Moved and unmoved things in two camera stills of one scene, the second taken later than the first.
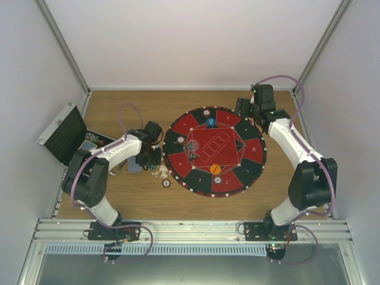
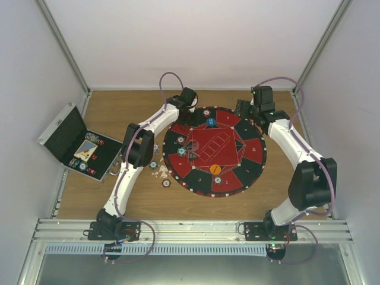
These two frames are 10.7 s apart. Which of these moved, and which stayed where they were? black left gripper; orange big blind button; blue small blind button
Moved: black left gripper
Stayed: blue small blind button; orange big blind button
